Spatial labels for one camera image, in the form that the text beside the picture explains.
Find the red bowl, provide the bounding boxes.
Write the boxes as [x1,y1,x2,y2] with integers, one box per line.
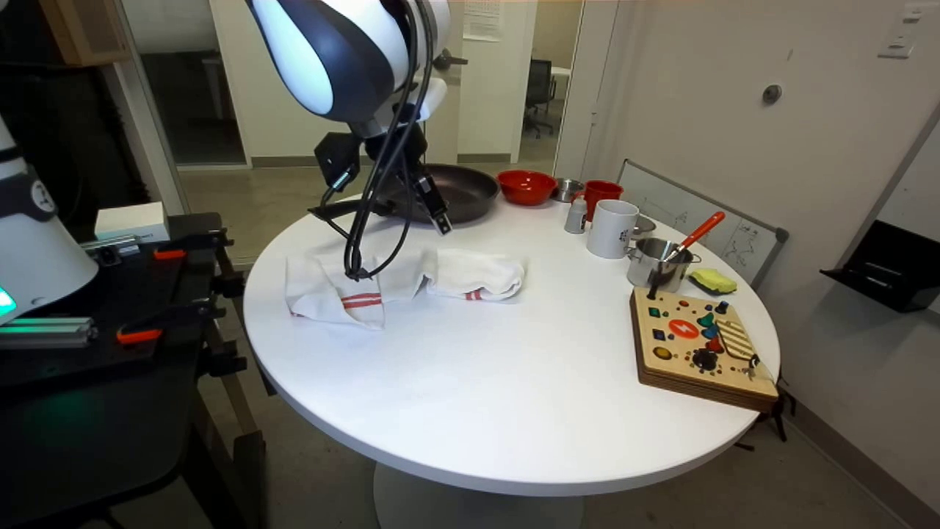
[496,168,561,208]

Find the round white table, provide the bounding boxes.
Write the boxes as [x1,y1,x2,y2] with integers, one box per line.
[240,189,784,529]

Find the yellow green sponge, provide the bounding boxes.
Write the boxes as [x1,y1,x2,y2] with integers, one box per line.
[687,265,740,299]

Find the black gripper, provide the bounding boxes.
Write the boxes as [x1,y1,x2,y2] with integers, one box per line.
[361,124,456,239]

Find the orange handled utensil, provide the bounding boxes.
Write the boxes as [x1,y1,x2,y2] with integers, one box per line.
[672,208,732,268]

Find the white box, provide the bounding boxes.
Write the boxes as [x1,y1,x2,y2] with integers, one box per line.
[91,201,173,248]

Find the black frying pan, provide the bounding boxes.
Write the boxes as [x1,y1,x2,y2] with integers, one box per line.
[308,162,503,225]

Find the whiteboard leaning on wall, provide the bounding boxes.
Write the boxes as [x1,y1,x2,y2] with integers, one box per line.
[615,159,790,290]

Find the wooden cabinet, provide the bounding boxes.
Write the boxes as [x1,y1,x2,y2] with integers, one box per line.
[39,0,132,71]

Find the small grey metal cup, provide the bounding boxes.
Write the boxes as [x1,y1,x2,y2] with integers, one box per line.
[561,196,591,239]

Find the silver rail on cart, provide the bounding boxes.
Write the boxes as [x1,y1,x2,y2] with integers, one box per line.
[0,314,99,352]

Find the white wall switch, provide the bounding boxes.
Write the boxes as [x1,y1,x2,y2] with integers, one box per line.
[876,0,928,65]

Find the red cup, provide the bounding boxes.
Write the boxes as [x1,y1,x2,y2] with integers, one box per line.
[581,178,625,224]

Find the black robot cart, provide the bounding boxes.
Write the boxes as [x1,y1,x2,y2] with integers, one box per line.
[0,208,270,529]

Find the white towel with red stripes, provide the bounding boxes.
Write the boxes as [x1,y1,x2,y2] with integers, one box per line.
[282,243,533,331]

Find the steel saucepan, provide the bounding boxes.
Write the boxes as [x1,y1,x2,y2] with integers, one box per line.
[625,234,702,297]

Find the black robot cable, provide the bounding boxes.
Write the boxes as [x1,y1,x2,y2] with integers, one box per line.
[342,0,442,286]

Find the black wall tray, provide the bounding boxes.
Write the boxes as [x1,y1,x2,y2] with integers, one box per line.
[821,217,940,317]

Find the white mug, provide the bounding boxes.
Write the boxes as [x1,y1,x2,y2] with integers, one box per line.
[586,201,659,262]

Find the black clamp with orange grip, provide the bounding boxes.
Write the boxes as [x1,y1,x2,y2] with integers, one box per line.
[86,225,237,270]
[113,293,230,350]

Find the wooden shape puzzle board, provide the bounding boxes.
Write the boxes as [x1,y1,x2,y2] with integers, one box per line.
[628,289,784,414]

